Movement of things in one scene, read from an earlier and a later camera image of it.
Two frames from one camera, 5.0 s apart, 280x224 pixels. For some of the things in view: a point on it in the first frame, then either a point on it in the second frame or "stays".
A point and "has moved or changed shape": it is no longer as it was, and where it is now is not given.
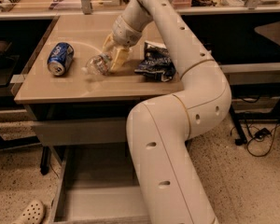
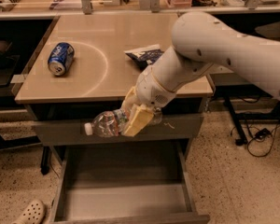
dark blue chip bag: [157, 63] has moved or changed shape
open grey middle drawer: [98, 185] stays
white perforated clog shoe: [33, 213] stays
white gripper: [125, 34] to [151, 90]
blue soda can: [60, 58] stays
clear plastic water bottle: [100, 64] to [107, 123]
